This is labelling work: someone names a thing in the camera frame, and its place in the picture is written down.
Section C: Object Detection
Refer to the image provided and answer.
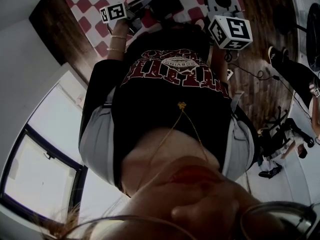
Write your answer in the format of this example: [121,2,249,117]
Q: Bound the black office chair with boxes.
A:
[257,106,315,160]

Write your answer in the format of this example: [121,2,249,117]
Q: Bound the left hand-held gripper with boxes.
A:
[99,0,153,34]

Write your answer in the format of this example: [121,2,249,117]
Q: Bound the black framed window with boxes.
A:
[0,123,89,221]

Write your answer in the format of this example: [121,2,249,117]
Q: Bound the grey and black jacket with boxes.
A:
[77,57,258,194]

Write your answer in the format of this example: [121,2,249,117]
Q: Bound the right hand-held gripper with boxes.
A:
[202,0,254,51]

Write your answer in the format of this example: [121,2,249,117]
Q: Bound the person's right forearm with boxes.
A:
[207,43,230,84]

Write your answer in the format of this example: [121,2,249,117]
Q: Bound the red white checkered tablecloth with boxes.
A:
[58,0,247,58]

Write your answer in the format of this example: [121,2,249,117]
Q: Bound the gold pendant necklace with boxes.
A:
[143,101,210,192]

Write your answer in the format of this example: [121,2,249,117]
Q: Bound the person's head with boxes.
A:
[119,127,320,240]

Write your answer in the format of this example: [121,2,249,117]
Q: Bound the person's left forearm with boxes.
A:
[106,18,129,61]

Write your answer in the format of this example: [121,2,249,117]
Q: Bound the black printed t-shirt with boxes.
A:
[111,23,233,175]

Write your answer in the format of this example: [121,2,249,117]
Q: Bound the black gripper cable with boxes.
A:
[223,48,240,63]

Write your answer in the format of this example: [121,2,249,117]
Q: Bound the black round stool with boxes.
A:
[272,4,309,36]

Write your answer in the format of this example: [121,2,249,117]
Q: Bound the thin-rimmed eyeglasses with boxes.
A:
[67,200,318,240]

